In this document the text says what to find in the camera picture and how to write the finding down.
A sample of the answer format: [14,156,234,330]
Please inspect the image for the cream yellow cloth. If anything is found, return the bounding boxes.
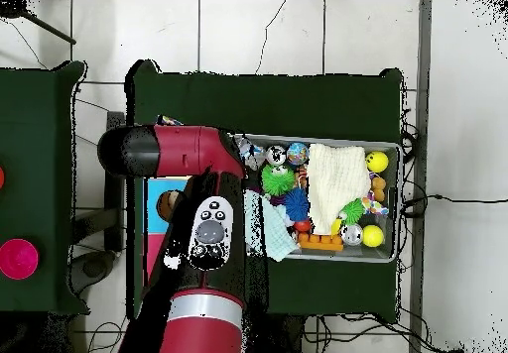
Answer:
[305,142,372,235]

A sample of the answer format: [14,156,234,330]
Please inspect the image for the wooden box with three holes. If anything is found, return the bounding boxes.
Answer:
[142,176,191,285]

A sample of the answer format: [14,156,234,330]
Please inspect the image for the clear mesh bin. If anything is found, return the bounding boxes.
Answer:
[229,133,401,264]

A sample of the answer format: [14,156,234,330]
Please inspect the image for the green fuzzy toy with eyes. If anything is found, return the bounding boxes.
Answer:
[261,164,297,198]

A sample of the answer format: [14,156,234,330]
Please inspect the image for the crushed clear plastic bottle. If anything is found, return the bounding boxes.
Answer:
[239,139,268,170]

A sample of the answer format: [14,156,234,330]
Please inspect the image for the silver can with open top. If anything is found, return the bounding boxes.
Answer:
[265,144,288,168]

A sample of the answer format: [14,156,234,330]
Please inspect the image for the blue spiky ball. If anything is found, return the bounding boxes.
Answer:
[284,187,311,222]

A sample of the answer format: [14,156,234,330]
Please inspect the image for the globe print ball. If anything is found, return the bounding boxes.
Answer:
[287,142,311,165]

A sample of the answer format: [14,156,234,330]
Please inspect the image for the mint green cloth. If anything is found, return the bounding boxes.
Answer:
[245,189,301,262]

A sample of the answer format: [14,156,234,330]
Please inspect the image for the small red ball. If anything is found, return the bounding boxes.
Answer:
[293,217,313,235]

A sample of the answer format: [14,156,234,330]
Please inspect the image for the orange toy brick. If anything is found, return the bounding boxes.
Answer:
[297,232,344,253]

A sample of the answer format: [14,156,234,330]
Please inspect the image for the green spiky ball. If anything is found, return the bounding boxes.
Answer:
[342,199,366,226]

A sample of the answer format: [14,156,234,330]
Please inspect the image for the orange plush toy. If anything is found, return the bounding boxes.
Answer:
[369,175,388,203]

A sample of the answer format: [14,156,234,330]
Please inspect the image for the yellow smiley ball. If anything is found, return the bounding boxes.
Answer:
[364,150,390,175]

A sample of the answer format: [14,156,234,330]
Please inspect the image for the plain yellow ball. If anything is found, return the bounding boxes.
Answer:
[360,224,385,249]

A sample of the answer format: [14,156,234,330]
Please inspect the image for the side table with green cloth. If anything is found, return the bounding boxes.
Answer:
[0,60,88,316]

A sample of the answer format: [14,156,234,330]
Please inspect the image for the pink disc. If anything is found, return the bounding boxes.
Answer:
[0,238,41,282]

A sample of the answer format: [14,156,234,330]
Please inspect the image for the black tripod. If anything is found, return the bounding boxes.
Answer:
[0,0,78,47]

